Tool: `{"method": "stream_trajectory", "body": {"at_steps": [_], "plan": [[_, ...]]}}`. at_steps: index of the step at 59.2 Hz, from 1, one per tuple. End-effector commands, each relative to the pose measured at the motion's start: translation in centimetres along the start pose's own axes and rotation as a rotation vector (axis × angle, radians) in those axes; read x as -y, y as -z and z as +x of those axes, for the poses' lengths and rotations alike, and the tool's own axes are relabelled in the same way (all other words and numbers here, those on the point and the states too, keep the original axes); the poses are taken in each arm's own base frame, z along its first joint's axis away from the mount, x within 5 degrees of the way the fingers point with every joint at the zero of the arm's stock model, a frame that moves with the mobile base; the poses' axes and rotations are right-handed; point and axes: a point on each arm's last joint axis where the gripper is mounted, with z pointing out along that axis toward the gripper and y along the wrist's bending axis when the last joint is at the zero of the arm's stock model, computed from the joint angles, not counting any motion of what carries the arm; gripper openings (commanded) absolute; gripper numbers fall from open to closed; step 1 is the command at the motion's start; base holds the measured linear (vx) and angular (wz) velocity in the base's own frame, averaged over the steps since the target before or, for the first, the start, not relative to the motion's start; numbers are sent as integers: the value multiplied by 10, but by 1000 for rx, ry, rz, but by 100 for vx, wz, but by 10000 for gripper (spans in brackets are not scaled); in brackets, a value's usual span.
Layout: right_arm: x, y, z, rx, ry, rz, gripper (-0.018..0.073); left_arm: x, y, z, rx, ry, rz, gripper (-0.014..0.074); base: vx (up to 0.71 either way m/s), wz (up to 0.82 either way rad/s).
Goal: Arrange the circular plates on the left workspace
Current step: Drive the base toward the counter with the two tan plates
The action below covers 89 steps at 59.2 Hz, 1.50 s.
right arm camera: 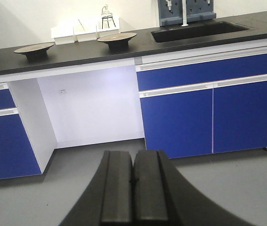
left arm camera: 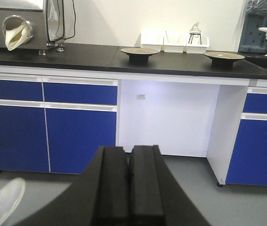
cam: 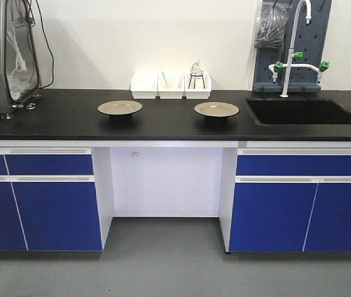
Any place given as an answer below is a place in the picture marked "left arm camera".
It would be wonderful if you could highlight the glass alcohol lamp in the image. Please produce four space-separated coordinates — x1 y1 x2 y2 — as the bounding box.
190 22 201 38

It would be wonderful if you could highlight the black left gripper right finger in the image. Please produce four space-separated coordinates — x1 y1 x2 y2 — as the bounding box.
130 145 213 226

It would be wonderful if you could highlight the black power cable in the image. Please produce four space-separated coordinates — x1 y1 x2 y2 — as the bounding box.
62 0 76 40

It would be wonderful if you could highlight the blue pegboard drying rack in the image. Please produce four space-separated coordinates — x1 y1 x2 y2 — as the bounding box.
238 0 267 54

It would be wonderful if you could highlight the white storage bin left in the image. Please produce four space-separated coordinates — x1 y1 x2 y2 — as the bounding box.
140 32 164 51

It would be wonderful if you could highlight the white storage bin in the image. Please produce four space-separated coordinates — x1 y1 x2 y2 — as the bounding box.
140 32 164 51
184 36 210 54
163 31 186 54

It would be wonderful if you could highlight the grey glove box machine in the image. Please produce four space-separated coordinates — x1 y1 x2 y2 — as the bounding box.
0 0 65 55

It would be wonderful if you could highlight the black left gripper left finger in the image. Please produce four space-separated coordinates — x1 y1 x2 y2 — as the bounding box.
13 145 130 226

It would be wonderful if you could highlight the white storage bin middle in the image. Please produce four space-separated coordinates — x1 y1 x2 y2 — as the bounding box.
163 31 186 54

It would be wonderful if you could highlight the black wire tripod stand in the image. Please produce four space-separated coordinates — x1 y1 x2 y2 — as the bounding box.
188 32 202 45

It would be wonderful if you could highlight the white shoe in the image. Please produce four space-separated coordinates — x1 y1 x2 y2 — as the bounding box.
0 178 26 225

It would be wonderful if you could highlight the blue white lab cabinet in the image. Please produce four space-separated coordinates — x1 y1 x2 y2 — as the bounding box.
0 66 267 186

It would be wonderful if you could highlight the white rubber glove port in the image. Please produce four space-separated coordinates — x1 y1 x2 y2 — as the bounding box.
1 15 33 51

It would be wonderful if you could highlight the beige round plate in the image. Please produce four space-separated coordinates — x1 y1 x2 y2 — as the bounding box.
204 52 245 68
120 47 159 63

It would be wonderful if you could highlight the white storage bin right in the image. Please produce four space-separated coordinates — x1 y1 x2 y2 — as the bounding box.
184 36 210 54

